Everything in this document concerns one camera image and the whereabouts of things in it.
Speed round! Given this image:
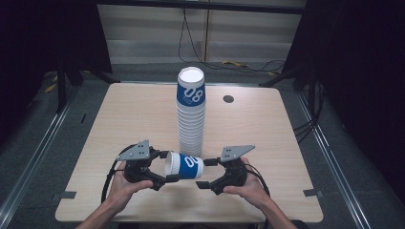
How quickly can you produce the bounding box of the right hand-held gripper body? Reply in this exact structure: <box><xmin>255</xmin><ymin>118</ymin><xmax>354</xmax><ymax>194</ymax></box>
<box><xmin>219</xmin><ymin>144</ymin><xmax>256</xmax><ymax>189</ymax></box>

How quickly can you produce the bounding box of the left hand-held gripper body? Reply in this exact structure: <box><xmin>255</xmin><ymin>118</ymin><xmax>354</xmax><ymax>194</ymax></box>
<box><xmin>116</xmin><ymin>139</ymin><xmax>160</xmax><ymax>184</ymax></box>

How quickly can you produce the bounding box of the blue sleeve paper cup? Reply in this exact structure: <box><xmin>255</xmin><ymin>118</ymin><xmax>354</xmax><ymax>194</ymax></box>
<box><xmin>163</xmin><ymin>151</ymin><xmax>204</xmax><ymax>180</ymax></box>

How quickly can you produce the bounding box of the stack of paper cups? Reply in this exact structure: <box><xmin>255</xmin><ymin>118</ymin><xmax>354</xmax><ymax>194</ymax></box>
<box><xmin>176</xmin><ymin>66</ymin><xmax>207</xmax><ymax>158</ymax></box>

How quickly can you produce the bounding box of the person's right hand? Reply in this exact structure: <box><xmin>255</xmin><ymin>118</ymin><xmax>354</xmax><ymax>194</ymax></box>
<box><xmin>222</xmin><ymin>156</ymin><xmax>272</xmax><ymax>210</ymax></box>

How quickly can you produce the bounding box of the person's left hand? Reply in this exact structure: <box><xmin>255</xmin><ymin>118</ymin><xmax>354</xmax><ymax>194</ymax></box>
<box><xmin>106</xmin><ymin>159</ymin><xmax>155</xmax><ymax>210</ymax></box>

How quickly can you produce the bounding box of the grey tape strip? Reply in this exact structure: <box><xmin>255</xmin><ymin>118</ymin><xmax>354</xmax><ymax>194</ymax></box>
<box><xmin>52</xmin><ymin>190</ymin><xmax>77</xmax><ymax>201</ymax></box>
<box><xmin>303</xmin><ymin>188</ymin><xmax>324</xmax><ymax>198</ymax></box>

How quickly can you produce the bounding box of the black metal stand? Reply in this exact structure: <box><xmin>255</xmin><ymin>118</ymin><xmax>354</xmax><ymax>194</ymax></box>
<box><xmin>54</xmin><ymin>61</ymin><xmax>120</xmax><ymax>115</ymax></box>
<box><xmin>259</xmin><ymin>63</ymin><xmax>321</xmax><ymax>111</ymax></box>

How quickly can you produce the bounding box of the black curtain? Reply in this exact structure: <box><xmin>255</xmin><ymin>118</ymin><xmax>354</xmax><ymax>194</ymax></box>
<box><xmin>0</xmin><ymin>0</ymin><xmax>113</xmax><ymax>147</ymax></box>
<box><xmin>282</xmin><ymin>0</ymin><xmax>405</xmax><ymax>195</ymax></box>

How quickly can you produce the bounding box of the black overhead beam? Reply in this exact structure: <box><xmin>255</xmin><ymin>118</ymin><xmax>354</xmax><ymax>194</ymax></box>
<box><xmin>96</xmin><ymin>0</ymin><xmax>308</xmax><ymax>15</ymax></box>

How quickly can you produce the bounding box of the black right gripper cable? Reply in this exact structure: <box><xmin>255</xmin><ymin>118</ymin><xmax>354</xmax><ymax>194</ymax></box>
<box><xmin>244</xmin><ymin>163</ymin><xmax>271</xmax><ymax>198</ymax></box>

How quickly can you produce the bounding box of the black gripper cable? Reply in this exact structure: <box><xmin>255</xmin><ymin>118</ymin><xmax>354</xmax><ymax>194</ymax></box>
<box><xmin>100</xmin><ymin>144</ymin><xmax>139</xmax><ymax>204</ymax></box>
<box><xmin>244</xmin><ymin>163</ymin><xmax>271</xmax><ymax>198</ymax></box>

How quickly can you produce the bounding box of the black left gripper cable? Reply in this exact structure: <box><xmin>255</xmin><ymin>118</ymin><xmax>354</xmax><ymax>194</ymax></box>
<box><xmin>100</xmin><ymin>144</ymin><xmax>139</xmax><ymax>204</ymax></box>

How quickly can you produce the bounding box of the bundle of black cables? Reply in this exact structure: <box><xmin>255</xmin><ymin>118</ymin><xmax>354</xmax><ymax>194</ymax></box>
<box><xmin>292</xmin><ymin>84</ymin><xmax>327</xmax><ymax>145</ymax></box>

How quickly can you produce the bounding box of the metal floor rail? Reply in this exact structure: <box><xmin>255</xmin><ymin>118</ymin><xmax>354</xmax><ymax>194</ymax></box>
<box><xmin>0</xmin><ymin>100</ymin><xmax>74</xmax><ymax>225</ymax></box>
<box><xmin>295</xmin><ymin>91</ymin><xmax>373</xmax><ymax>229</ymax></box>

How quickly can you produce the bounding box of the yellow floor strap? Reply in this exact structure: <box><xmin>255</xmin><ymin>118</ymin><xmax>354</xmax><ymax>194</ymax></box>
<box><xmin>221</xmin><ymin>59</ymin><xmax>250</xmax><ymax>69</ymax></box>

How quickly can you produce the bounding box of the black floor cable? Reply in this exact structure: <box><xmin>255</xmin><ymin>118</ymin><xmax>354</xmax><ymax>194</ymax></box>
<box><xmin>203</xmin><ymin>59</ymin><xmax>287</xmax><ymax>74</ymax></box>

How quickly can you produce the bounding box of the thin brass wall pole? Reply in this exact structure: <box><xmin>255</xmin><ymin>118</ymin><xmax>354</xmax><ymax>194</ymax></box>
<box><xmin>203</xmin><ymin>9</ymin><xmax>211</xmax><ymax>63</ymax></box>

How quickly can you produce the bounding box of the black hanging cable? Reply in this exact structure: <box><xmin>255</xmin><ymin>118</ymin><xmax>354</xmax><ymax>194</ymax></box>
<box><xmin>177</xmin><ymin>8</ymin><xmax>224</xmax><ymax>71</ymax></box>

